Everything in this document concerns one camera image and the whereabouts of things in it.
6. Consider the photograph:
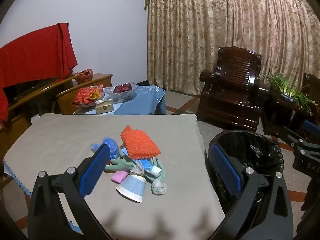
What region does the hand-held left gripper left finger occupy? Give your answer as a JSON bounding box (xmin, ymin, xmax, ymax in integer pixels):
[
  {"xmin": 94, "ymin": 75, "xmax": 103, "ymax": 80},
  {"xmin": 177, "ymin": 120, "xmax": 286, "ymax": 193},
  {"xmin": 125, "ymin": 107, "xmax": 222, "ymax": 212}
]
[{"xmin": 27, "ymin": 142, "xmax": 113, "ymax": 240}]

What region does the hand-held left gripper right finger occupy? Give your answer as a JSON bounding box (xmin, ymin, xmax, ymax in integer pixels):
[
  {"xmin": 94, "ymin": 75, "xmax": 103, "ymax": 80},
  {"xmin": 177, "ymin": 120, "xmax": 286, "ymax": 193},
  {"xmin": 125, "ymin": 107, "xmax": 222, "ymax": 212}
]
[{"xmin": 206, "ymin": 141, "xmax": 294, "ymax": 240}]

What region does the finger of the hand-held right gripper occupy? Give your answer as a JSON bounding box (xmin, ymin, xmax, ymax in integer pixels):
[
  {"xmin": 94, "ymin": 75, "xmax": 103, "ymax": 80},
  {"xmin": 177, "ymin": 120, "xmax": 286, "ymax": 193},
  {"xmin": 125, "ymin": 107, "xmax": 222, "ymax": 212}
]
[
  {"xmin": 281, "ymin": 126, "xmax": 313, "ymax": 155},
  {"xmin": 301, "ymin": 120, "xmax": 320, "ymax": 143}
]

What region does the green rubber glove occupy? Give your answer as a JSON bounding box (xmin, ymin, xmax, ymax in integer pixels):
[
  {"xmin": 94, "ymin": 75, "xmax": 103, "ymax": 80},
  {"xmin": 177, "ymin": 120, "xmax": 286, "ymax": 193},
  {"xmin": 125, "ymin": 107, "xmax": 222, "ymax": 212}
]
[{"xmin": 104, "ymin": 152, "xmax": 167, "ymax": 188}]

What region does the pink packet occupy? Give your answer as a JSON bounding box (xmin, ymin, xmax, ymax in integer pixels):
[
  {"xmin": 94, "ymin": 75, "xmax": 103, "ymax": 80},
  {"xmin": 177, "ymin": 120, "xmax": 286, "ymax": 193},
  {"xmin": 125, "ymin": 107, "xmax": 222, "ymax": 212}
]
[{"xmin": 111, "ymin": 170, "xmax": 129, "ymax": 183}]

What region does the blue plastic bag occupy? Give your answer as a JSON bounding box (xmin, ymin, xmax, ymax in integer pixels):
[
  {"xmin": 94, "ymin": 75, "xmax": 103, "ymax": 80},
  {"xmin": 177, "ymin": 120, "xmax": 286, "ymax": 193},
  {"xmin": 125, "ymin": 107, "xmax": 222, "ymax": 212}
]
[{"xmin": 90, "ymin": 137, "xmax": 121, "ymax": 160}]

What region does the black trash bin with liner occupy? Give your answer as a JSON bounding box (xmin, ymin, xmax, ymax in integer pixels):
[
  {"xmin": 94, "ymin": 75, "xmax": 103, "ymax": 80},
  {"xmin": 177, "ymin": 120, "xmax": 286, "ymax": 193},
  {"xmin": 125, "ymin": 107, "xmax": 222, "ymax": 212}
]
[{"xmin": 205, "ymin": 129, "xmax": 284, "ymax": 220}]

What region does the light blue paper cup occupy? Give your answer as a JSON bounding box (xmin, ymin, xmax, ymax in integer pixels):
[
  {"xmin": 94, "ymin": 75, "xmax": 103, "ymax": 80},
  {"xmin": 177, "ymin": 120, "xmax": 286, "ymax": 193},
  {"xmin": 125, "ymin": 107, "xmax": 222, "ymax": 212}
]
[{"xmin": 116, "ymin": 174, "xmax": 147, "ymax": 203}]

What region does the white and blue tube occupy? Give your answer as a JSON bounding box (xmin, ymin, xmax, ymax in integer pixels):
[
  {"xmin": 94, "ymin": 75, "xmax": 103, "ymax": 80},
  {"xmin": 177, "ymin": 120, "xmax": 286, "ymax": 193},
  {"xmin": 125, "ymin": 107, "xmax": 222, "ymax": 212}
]
[{"xmin": 139, "ymin": 159, "xmax": 162, "ymax": 177}]

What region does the person's right hand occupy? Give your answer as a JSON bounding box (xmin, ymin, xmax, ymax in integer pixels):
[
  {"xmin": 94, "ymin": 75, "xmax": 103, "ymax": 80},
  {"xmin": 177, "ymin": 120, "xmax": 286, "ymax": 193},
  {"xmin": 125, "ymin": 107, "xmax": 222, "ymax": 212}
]
[{"xmin": 301, "ymin": 177, "xmax": 320, "ymax": 213}]

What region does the dark wooden side table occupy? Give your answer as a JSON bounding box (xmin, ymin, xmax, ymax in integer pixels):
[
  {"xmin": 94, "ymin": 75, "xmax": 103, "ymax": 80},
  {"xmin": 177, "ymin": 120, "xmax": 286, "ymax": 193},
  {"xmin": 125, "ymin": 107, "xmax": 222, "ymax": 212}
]
[{"xmin": 260, "ymin": 87, "xmax": 310, "ymax": 137}]

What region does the dark wooden armchair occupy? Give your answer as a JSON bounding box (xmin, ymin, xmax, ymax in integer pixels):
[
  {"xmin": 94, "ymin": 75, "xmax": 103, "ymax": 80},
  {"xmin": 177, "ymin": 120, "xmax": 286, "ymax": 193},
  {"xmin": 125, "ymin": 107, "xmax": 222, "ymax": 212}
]
[
  {"xmin": 196, "ymin": 46, "xmax": 270, "ymax": 132},
  {"xmin": 301, "ymin": 73, "xmax": 320, "ymax": 128}
]

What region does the potted green plant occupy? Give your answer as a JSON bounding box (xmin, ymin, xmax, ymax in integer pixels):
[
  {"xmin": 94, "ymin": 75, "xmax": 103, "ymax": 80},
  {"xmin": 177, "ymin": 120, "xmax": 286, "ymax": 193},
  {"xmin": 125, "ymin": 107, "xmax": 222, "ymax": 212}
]
[{"xmin": 266, "ymin": 73, "xmax": 318, "ymax": 115}]

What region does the gold box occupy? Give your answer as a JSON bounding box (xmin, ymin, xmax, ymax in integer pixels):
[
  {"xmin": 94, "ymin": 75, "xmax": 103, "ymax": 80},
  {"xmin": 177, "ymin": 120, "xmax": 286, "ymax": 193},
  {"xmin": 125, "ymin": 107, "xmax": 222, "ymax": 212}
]
[{"xmin": 95, "ymin": 99, "xmax": 114, "ymax": 114}]

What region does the glass plate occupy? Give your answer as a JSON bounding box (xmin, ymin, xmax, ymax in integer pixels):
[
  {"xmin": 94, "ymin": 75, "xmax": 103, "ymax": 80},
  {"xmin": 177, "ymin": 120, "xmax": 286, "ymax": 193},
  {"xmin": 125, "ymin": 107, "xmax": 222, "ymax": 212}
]
[{"xmin": 75, "ymin": 91, "xmax": 105, "ymax": 108}]

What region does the light wooden cabinet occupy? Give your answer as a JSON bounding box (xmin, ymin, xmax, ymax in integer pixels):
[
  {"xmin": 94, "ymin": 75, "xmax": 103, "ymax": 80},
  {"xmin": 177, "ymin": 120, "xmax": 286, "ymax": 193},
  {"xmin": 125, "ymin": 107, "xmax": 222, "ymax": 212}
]
[{"xmin": 55, "ymin": 73, "xmax": 113, "ymax": 115}]

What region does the red snack packet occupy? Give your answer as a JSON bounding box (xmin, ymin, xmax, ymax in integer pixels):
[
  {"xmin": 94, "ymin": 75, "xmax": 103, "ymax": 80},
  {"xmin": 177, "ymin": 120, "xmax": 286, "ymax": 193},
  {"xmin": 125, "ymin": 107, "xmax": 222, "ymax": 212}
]
[{"xmin": 72, "ymin": 87, "xmax": 100, "ymax": 105}]

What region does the glass fruit bowl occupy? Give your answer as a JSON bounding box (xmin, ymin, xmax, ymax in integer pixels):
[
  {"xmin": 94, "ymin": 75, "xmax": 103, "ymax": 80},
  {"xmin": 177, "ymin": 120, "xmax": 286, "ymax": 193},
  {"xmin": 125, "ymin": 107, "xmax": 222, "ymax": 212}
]
[{"xmin": 104, "ymin": 82, "xmax": 139, "ymax": 103}]

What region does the blue-clothed side table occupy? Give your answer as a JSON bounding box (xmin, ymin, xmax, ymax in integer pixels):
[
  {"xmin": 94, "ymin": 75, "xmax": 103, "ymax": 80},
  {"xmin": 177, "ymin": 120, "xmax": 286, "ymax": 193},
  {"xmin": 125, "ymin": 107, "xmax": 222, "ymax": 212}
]
[{"xmin": 74, "ymin": 85, "xmax": 167, "ymax": 115}]

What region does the blue scalloped tablecloth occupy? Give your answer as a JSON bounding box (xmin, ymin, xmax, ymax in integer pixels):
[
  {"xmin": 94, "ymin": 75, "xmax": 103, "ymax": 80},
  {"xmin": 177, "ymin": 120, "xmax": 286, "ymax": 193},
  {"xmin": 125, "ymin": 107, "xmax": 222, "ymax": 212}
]
[{"xmin": 2, "ymin": 159, "xmax": 83, "ymax": 235}]

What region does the red patterned bag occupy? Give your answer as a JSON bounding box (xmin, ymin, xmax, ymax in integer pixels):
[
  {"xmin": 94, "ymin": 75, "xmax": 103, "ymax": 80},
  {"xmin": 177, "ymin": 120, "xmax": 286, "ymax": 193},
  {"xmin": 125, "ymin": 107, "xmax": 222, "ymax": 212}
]
[{"xmin": 75, "ymin": 69, "xmax": 94, "ymax": 83}]

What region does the black television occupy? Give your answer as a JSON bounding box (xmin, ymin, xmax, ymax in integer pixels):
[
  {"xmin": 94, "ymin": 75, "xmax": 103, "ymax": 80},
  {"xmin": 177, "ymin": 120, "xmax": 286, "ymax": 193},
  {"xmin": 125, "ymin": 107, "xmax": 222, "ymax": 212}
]
[{"xmin": 4, "ymin": 79, "xmax": 57, "ymax": 104}]

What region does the red cloth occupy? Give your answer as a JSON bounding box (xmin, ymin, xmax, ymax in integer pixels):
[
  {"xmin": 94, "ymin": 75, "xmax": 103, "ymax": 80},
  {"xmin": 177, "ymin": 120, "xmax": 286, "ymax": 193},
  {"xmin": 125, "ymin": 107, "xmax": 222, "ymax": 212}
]
[{"xmin": 0, "ymin": 22, "xmax": 78, "ymax": 130}]

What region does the beige patterned curtain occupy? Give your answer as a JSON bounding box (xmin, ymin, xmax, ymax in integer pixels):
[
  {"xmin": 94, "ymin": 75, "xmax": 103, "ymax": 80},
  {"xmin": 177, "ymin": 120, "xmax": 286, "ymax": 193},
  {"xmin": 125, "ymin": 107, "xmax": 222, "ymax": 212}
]
[{"xmin": 144, "ymin": 0, "xmax": 320, "ymax": 98}]

